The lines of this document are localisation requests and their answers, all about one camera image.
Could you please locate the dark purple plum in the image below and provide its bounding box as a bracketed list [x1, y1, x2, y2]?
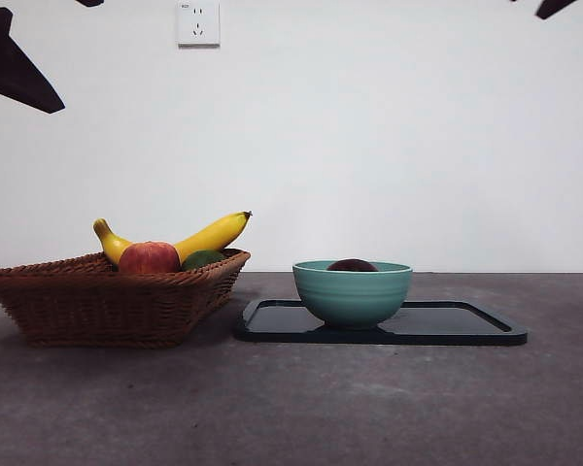
[326, 258, 380, 272]

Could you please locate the teal ceramic bowl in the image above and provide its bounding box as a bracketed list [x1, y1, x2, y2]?
[291, 259, 414, 331]

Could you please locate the red yellow apple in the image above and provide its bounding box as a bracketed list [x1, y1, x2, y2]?
[118, 241, 182, 275]

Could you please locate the brown wicker basket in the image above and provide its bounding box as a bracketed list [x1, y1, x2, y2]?
[0, 248, 253, 350]

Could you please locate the yellow banana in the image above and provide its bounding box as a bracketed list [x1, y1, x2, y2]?
[92, 210, 254, 266]

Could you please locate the green avocado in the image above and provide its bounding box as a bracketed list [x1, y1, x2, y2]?
[180, 249, 226, 272]

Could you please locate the dark rectangular tray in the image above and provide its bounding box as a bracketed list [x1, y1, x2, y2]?
[232, 297, 530, 347]

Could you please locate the white wall socket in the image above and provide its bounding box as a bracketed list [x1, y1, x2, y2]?
[177, 1, 222, 49]

